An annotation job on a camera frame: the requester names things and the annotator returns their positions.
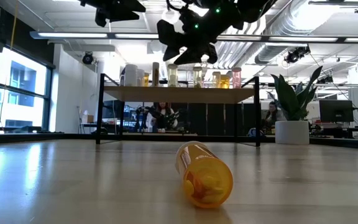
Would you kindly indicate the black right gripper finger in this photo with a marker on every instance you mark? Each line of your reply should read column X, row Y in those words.
column 194, row 57
column 171, row 53

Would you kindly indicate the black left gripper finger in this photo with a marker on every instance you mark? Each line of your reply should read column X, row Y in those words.
column 123, row 17
column 130, row 6

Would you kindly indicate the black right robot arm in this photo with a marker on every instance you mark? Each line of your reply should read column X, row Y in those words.
column 253, row 7

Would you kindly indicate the slim brown vial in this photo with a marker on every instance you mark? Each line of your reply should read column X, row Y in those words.
column 156, row 74

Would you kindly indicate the small orange pill bottle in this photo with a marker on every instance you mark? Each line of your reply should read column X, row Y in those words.
column 147, row 80

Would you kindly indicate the long ceiling light fixture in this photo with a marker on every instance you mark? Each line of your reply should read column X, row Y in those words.
column 73, row 35

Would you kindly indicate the black ceiling spotlight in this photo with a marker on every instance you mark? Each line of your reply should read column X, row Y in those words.
column 88, row 58

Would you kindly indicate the person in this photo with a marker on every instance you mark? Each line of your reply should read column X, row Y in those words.
column 163, row 112
column 272, row 112

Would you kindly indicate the large glass window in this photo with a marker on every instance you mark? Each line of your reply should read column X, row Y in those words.
column 20, row 74

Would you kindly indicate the green snake plant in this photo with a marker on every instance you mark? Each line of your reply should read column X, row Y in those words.
column 291, row 99

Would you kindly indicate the small cardboard box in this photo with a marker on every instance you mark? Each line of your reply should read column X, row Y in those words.
column 88, row 119

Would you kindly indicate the white plant pot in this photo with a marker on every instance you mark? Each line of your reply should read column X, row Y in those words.
column 292, row 132

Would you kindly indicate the orange pill bottle with tablets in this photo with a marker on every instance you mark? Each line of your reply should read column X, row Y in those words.
column 207, row 180

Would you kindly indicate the black computer monitor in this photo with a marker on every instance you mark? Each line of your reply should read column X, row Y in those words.
column 336, row 110

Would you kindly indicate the wooden shelf black metal frame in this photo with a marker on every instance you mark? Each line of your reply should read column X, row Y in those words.
column 179, row 95

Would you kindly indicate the black ceiling camera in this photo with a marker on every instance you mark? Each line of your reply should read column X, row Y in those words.
column 295, row 55

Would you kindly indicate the silver ventilation duct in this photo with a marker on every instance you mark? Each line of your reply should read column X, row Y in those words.
column 306, row 15

